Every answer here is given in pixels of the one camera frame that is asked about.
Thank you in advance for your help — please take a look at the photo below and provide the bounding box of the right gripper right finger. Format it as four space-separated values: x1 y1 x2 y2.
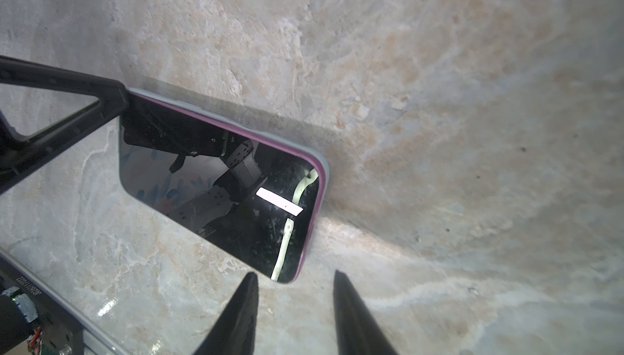
333 270 397 355

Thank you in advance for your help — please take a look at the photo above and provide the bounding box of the light blue phone case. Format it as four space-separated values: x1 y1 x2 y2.
128 88 330 209

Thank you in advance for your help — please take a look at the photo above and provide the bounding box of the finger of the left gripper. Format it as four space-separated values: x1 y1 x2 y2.
1 55 129 193

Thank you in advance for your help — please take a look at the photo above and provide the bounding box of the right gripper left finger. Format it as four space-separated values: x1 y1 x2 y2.
194 272 258 355

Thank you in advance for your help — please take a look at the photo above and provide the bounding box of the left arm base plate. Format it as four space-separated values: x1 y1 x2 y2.
1 250 129 355

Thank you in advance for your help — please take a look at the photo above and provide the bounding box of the black phone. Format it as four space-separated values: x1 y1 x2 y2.
119 94 320 283

